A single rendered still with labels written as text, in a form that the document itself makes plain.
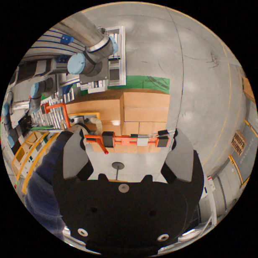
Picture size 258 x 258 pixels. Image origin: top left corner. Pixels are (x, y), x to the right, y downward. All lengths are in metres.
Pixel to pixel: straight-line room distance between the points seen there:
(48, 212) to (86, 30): 0.62
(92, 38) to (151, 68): 1.44
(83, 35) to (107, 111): 0.63
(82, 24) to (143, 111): 1.12
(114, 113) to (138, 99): 0.46
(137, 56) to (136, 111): 1.04
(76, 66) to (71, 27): 0.24
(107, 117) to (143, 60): 1.25
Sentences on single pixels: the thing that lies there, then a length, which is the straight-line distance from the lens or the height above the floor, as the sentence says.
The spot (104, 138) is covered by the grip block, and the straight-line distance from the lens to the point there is 0.56.
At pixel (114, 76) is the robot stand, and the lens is 1.44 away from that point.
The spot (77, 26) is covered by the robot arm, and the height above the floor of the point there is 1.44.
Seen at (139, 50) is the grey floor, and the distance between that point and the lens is 1.75.
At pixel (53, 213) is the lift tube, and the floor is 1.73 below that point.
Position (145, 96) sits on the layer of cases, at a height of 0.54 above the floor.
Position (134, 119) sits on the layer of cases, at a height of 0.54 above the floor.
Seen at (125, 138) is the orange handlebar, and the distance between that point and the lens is 0.54.
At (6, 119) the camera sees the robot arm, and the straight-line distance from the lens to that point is 0.67.
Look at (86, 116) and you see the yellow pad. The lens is 0.68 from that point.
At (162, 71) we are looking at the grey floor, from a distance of 1.74.
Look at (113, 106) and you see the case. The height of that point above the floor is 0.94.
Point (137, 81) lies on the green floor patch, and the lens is 1.63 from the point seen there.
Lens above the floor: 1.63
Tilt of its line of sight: 58 degrees down
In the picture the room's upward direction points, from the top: 178 degrees counter-clockwise
